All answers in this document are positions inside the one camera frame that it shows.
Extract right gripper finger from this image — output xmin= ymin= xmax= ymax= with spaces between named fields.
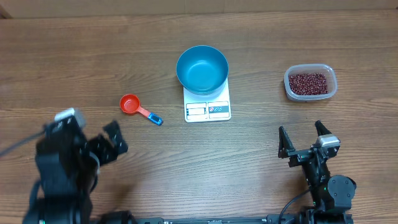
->
xmin=315 ymin=120 xmax=330 ymax=136
xmin=278 ymin=126 xmax=295 ymax=158

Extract red measuring scoop blue handle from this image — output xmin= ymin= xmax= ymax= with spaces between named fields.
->
xmin=119 ymin=94 xmax=164 ymax=126

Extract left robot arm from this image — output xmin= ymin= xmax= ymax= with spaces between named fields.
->
xmin=23 ymin=116 xmax=128 ymax=223

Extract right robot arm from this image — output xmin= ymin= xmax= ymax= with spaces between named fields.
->
xmin=277 ymin=120 xmax=356 ymax=224

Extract white kitchen scale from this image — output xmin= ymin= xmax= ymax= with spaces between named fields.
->
xmin=183 ymin=80 xmax=232 ymax=123

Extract blue bowl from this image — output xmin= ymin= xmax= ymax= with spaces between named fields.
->
xmin=175 ymin=45 xmax=229 ymax=95

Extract red beans in container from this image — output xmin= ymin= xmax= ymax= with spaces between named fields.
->
xmin=289 ymin=73 xmax=328 ymax=95

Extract clear plastic container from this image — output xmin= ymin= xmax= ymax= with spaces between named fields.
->
xmin=284 ymin=63 xmax=338 ymax=102

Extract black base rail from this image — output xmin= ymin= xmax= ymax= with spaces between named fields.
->
xmin=93 ymin=210 xmax=355 ymax=224

